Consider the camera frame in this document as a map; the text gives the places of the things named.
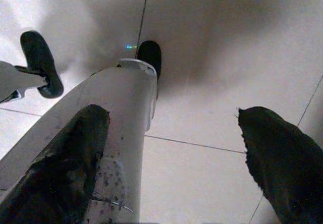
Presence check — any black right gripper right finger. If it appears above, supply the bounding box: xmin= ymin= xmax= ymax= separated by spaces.
xmin=237 ymin=106 xmax=323 ymax=224

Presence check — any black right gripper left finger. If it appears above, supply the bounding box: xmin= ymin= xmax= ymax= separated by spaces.
xmin=0 ymin=104 xmax=111 ymax=224

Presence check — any silver robot right leg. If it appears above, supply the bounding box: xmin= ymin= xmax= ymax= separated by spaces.
xmin=0 ymin=58 xmax=158 ymax=224

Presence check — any silver robot leg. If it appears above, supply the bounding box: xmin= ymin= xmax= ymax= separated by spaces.
xmin=0 ymin=58 xmax=158 ymax=224
xmin=0 ymin=60 xmax=48 ymax=104

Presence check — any silver robot left leg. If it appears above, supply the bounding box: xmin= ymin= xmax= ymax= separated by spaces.
xmin=0 ymin=60 xmax=48 ymax=104

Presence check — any black robot left foot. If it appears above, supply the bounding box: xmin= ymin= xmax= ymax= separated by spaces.
xmin=20 ymin=31 xmax=64 ymax=99

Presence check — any black robot foot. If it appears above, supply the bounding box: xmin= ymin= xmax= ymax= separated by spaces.
xmin=137 ymin=40 xmax=162 ymax=101
xmin=20 ymin=31 xmax=64 ymax=99

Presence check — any black robot right foot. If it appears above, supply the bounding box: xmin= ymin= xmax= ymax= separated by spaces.
xmin=137 ymin=40 xmax=162 ymax=101

